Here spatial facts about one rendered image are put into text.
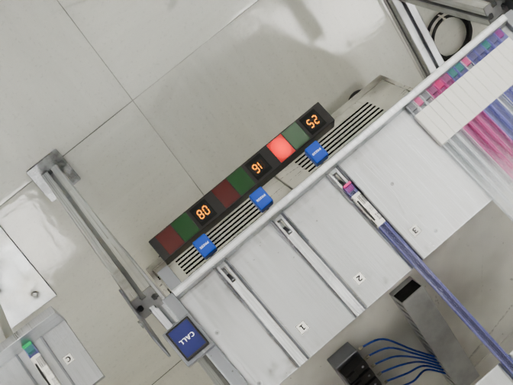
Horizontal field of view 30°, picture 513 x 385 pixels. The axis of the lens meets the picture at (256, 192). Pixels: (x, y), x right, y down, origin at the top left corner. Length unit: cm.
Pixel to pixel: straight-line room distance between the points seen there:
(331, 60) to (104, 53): 54
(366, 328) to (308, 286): 34
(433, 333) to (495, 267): 18
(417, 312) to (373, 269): 32
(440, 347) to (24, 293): 91
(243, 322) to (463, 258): 54
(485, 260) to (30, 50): 98
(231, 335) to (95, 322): 86
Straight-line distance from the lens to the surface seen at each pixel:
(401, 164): 146
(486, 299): 187
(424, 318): 174
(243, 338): 141
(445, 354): 181
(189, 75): 210
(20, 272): 213
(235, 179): 146
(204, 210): 145
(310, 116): 149
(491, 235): 181
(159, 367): 235
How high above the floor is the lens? 192
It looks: 59 degrees down
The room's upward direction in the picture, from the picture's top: 128 degrees clockwise
